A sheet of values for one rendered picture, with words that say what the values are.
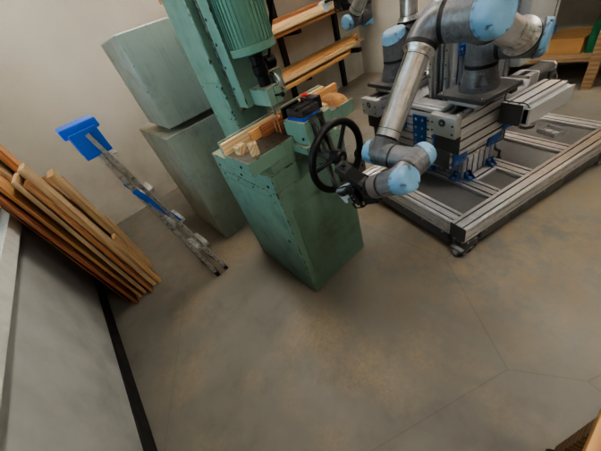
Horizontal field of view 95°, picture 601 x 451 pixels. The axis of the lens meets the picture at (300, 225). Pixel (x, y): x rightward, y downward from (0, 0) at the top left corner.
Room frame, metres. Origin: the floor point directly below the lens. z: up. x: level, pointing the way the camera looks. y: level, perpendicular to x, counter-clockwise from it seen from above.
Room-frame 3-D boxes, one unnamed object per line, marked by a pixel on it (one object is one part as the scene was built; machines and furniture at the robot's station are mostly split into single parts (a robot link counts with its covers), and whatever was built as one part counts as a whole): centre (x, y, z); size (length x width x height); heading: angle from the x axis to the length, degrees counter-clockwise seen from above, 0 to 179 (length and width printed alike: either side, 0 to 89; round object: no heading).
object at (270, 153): (1.17, -0.13, 0.87); 0.61 x 0.30 x 0.06; 118
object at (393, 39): (1.57, -0.79, 0.98); 0.13 x 0.12 x 0.14; 118
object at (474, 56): (1.08, -0.91, 0.98); 0.13 x 0.12 x 0.14; 27
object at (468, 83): (1.08, -0.91, 0.87); 0.15 x 0.15 x 0.10
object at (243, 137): (1.28, -0.07, 0.92); 0.60 x 0.02 x 0.05; 118
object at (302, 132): (1.09, -0.17, 0.91); 0.15 x 0.14 x 0.09; 118
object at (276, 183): (1.36, -0.01, 0.76); 0.57 x 0.45 x 0.09; 28
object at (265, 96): (1.27, -0.06, 1.03); 0.14 x 0.07 x 0.09; 28
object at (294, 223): (1.36, -0.01, 0.35); 0.58 x 0.45 x 0.71; 28
